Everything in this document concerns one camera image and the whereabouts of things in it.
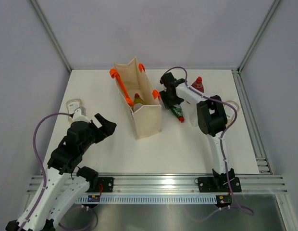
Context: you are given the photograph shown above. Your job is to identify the green dish soap bottle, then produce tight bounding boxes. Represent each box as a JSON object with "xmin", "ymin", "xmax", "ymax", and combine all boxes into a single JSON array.
[{"xmin": 169, "ymin": 104, "xmax": 185, "ymax": 123}]

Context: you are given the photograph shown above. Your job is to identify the white bottle grey cap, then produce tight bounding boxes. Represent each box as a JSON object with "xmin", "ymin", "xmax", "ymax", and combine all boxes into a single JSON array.
[{"xmin": 189, "ymin": 104, "xmax": 198, "ymax": 127}]

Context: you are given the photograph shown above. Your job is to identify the canvas bag orange handles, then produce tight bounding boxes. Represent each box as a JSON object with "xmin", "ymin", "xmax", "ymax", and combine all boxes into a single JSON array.
[{"xmin": 110, "ymin": 58, "xmax": 162, "ymax": 140}]

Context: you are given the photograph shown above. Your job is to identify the red dish soap bottle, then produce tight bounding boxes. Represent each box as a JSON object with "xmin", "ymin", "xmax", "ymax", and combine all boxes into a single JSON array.
[{"xmin": 186, "ymin": 77, "xmax": 204, "ymax": 104}]

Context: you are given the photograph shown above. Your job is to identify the yellow dish soap bottle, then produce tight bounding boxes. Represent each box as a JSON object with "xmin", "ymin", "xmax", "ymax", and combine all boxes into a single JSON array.
[{"xmin": 133, "ymin": 93, "xmax": 146, "ymax": 112}]

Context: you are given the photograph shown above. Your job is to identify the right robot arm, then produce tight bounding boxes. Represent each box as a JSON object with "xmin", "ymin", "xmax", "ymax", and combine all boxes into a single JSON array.
[{"xmin": 160, "ymin": 70, "xmax": 237, "ymax": 191}]

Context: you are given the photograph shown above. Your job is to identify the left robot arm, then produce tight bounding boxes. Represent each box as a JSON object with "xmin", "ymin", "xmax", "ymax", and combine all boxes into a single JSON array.
[{"xmin": 5, "ymin": 112, "xmax": 117, "ymax": 231}]

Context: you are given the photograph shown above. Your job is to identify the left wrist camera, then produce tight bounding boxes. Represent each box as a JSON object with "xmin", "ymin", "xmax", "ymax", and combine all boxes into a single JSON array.
[{"xmin": 72, "ymin": 107, "xmax": 88, "ymax": 122}]

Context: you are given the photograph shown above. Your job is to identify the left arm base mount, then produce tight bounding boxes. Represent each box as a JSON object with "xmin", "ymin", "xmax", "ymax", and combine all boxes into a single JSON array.
[{"xmin": 87, "ymin": 177, "xmax": 114, "ymax": 193}]

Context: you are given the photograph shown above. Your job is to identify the white slotted cable duct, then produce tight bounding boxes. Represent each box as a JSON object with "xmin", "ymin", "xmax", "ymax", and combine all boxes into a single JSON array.
[{"xmin": 75, "ymin": 194, "xmax": 217, "ymax": 205}]

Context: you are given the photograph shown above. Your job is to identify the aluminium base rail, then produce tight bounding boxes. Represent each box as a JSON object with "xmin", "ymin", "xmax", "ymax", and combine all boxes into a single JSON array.
[{"xmin": 26, "ymin": 174, "xmax": 288, "ymax": 195}]

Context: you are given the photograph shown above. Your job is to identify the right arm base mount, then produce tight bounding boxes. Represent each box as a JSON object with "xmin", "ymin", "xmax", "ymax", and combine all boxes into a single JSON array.
[{"xmin": 196, "ymin": 177, "xmax": 242, "ymax": 193}]

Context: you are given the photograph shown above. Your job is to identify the left aluminium frame post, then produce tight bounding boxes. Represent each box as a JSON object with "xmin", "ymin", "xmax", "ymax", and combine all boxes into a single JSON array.
[{"xmin": 28, "ymin": 0, "xmax": 72, "ymax": 74}]

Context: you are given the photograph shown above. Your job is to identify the aluminium frame post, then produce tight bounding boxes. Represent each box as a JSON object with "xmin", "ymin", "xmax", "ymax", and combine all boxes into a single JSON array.
[
  {"xmin": 237, "ymin": 0, "xmax": 283, "ymax": 74},
  {"xmin": 28, "ymin": 0, "xmax": 72, "ymax": 74}
]

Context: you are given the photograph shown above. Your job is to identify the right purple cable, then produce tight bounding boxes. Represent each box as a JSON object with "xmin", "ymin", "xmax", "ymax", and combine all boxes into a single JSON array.
[{"xmin": 162, "ymin": 66, "xmax": 255, "ymax": 221}]

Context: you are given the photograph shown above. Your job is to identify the right aluminium frame post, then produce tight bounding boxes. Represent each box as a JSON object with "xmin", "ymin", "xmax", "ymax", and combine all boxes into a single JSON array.
[{"xmin": 237, "ymin": 0, "xmax": 283, "ymax": 74}]

